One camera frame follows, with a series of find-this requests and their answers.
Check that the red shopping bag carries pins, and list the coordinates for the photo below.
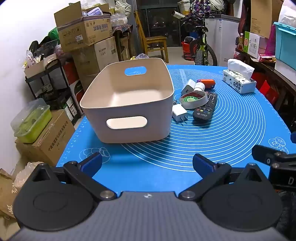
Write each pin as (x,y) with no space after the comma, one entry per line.
(266,88)

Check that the white storage box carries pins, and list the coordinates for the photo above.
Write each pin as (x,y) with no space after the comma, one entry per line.
(285,68)

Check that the pack of clear bottles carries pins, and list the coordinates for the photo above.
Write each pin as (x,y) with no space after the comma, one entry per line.
(119,19)

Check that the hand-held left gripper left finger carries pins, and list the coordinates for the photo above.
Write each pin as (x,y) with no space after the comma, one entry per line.
(92,162)

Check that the white plastic bag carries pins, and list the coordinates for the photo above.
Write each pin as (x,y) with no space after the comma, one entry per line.
(288,11)

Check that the pink translucent bag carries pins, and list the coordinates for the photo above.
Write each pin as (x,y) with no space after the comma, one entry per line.
(270,44)

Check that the large brown cardboard box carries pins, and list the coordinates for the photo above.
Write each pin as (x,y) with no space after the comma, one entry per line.
(97,55)

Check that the printed brown cardboard box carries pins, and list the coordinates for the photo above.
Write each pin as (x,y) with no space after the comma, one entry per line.
(53,141)

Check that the beige plastic storage bin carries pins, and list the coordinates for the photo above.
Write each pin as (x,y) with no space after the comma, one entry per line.
(97,115)

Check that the green and black bicycle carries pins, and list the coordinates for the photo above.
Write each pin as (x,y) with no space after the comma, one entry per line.
(203,53)

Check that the open taped cardboard box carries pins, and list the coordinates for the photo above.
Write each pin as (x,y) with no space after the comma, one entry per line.
(85,30)

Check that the grey cloth bag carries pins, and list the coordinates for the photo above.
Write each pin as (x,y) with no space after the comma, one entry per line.
(122,8)

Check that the green and white carton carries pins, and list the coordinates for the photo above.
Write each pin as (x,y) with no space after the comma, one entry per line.
(251,44)

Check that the beige plastic tray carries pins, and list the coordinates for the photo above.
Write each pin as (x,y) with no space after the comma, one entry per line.
(37,67)

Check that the brown paper bag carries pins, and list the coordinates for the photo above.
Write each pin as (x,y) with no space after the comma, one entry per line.
(7,194)

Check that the small white charger plug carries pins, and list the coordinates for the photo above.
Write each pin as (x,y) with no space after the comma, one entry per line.
(179,113)

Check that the wooden chair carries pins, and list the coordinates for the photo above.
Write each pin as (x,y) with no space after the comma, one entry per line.
(152,41)

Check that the purple plastic bag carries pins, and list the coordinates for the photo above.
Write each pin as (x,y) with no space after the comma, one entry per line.
(93,11)

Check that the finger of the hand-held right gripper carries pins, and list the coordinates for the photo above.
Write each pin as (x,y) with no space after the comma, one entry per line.
(266,154)
(293,136)

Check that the white tissue box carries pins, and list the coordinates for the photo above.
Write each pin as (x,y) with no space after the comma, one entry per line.
(240,84)

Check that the teal storage bin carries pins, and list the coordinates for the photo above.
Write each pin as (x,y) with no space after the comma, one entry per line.
(286,44)

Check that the black utility cart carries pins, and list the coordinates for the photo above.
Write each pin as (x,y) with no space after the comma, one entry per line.
(49,69)

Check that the orange plastic gadget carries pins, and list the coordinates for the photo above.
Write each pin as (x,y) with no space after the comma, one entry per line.
(208,83)

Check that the blue silicone baking mat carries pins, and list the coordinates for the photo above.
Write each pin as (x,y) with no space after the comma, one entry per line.
(231,139)

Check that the green container with clear lid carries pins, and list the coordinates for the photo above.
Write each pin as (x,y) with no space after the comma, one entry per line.
(32,125)

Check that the orange drink bottle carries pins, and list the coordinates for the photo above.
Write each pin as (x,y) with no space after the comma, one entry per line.
(241,41)

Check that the dark wooden side table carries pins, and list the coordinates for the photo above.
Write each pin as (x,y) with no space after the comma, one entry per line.
(277,69)

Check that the white power adapter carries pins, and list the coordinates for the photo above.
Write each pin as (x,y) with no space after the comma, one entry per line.
(188,85)

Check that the white pill bottle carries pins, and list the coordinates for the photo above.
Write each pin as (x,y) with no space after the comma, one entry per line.
(199,87)

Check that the white tape roll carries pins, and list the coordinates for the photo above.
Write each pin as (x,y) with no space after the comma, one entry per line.
(201,102)

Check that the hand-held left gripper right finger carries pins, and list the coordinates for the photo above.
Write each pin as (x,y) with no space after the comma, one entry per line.
(203,164)

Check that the white and red appliance box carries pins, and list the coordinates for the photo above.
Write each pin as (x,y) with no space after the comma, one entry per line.
(77,92)

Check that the red cardboard box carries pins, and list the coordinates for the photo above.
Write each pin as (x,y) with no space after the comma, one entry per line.
(69,70)

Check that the tall flat cardboard box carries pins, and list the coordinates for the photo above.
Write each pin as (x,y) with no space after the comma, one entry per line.
(263,16)

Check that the white chest freezer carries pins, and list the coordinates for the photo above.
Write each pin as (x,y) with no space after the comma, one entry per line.
(226,41)

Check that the clear bag of grain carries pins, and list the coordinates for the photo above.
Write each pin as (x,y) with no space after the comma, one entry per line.
(23,177)

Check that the translucent plastic bag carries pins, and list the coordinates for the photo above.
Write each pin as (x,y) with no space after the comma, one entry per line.
(142,56)

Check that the floral fabric bag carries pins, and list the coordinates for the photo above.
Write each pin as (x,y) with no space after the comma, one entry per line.
(200,5)

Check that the red bucket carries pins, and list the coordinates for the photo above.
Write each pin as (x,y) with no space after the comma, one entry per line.
(186,49)

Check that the black remote control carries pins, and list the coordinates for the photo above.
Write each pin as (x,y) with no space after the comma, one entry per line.
(205,109)

